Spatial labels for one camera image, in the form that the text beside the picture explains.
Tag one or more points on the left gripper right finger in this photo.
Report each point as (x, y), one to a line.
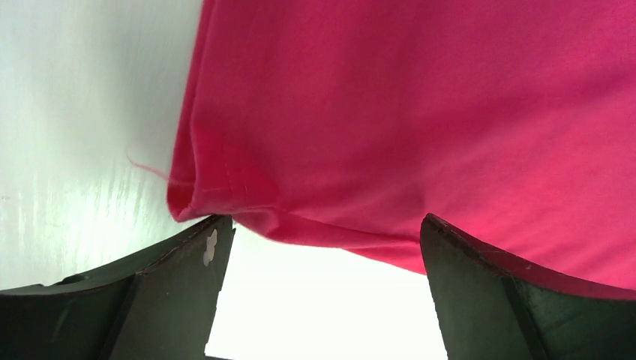
(492, 304)

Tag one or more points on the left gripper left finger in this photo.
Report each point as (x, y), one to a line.
(157, 303)

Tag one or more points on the magenta t shirt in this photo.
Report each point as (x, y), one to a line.
(342, 124)

